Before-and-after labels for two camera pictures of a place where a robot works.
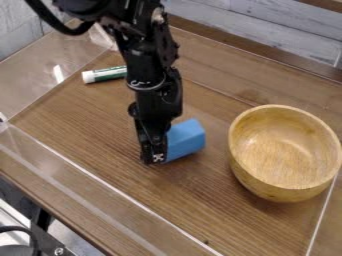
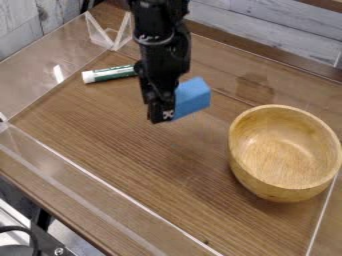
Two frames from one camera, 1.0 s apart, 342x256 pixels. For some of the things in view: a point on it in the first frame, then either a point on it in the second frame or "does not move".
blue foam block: [185, 139] to [192, 97]
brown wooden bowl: [283, 152] does not move
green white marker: [102, 74] does not move
